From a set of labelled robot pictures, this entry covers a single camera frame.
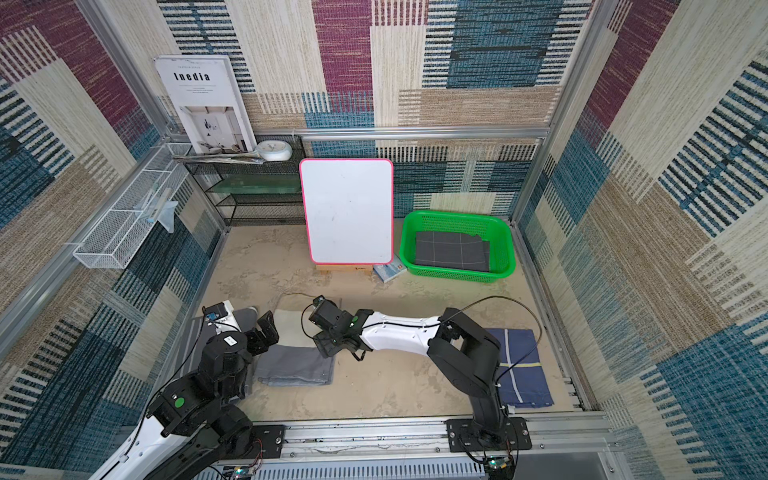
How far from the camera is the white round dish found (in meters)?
0.90

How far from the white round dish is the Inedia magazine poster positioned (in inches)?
1.1

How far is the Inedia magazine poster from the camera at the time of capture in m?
0.75

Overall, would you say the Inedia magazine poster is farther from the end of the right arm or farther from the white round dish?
the end of the right arm
